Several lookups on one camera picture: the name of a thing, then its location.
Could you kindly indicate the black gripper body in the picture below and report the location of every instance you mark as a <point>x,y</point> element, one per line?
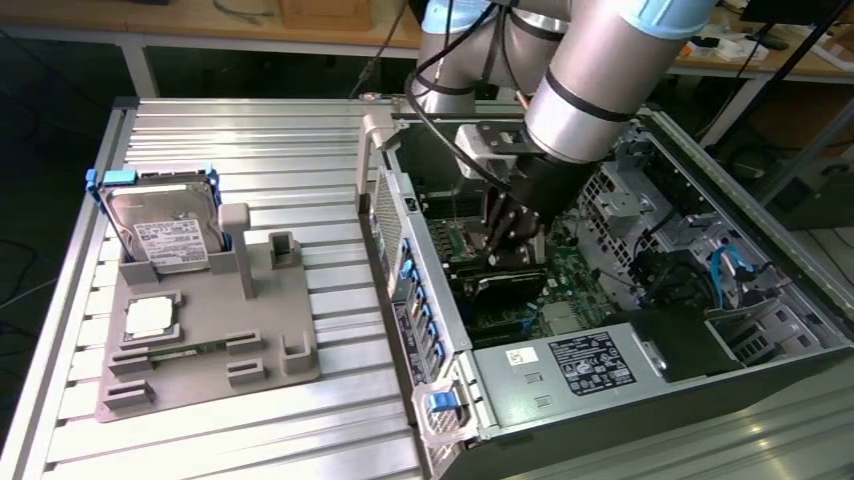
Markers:
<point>554,185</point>

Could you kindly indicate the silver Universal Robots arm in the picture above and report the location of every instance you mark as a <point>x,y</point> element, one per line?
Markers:
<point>587,75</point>

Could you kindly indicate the CPU socket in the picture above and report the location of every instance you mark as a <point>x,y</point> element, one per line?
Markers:
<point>470,237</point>

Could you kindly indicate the silver disk bay cage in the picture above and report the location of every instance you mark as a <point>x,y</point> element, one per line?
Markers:
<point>621,205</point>

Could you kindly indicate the green motherboard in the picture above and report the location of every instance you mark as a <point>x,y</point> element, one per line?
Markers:
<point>580,280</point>

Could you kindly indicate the grey power supply unit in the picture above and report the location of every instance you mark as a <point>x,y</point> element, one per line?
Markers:
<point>534,385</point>

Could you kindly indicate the blue case release latch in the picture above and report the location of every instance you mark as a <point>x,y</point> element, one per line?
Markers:
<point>443,401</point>

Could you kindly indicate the wooden desk with grey legs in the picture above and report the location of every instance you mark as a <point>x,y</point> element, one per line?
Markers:
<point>734,67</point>

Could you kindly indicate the open black PC case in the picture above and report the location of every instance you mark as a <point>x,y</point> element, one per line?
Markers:
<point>601,415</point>

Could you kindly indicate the black box on floor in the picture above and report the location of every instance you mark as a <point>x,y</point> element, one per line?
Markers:
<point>814,195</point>

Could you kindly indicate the black slanted pole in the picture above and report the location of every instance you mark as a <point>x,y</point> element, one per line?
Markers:
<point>794,55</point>

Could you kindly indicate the black monitor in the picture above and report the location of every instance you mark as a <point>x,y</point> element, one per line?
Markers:
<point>787,10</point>

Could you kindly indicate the hard disk with blue caddy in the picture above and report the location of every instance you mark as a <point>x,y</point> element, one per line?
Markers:
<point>153,215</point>

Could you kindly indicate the grey parts rack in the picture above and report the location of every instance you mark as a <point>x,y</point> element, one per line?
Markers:
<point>214,370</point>

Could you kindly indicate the green RAM stick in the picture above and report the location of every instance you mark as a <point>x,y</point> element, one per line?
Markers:
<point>187,348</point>

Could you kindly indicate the silver CPU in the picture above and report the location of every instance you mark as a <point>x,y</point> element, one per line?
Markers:
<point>153,317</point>

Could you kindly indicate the wooden desk with white legs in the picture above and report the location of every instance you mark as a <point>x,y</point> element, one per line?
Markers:
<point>167,25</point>

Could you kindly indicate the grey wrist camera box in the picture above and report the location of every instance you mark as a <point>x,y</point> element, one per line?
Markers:
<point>476,150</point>

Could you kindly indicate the grey case stop bracket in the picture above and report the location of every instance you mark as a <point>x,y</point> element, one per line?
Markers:
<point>375,130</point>

